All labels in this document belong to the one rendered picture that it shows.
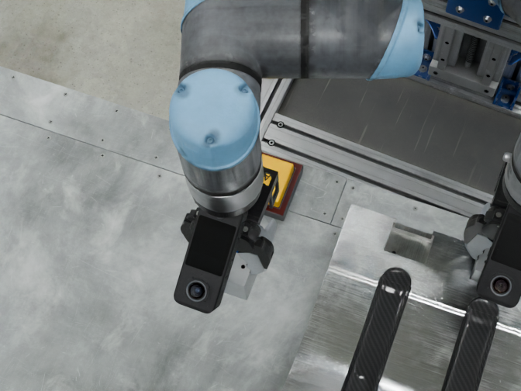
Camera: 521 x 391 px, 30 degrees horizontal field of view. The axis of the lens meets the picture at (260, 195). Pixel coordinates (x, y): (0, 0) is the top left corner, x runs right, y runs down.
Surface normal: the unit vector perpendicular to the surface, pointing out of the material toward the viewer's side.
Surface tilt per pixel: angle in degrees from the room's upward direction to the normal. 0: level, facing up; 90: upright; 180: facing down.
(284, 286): 0
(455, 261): 0
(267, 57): 61
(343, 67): 74
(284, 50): 50
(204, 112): 0
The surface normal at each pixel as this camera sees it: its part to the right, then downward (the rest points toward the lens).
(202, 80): -0.04, -0.38
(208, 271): -0.21, 0.08
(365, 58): -0.04, 0.62
